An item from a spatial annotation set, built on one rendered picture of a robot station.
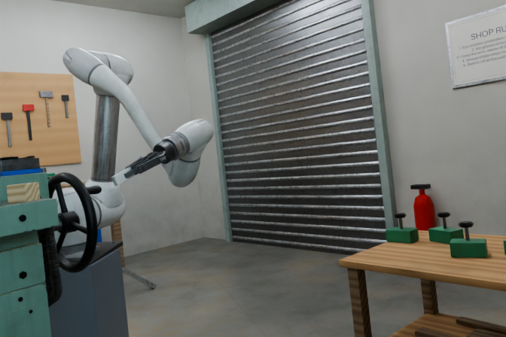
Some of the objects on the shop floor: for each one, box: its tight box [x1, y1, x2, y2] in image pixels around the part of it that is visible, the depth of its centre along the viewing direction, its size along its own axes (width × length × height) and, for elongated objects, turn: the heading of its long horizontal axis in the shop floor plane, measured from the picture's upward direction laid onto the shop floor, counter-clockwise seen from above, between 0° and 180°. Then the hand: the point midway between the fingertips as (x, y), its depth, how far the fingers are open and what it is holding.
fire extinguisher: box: [410, 184, 437, 231], centre depth 324 cm, size 18×19×60 cm
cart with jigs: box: [339, 212, 506, 337], centre depth 159 cm, size 66×57×64 cm
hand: (123, 176), depth 140 cm, fingers closed
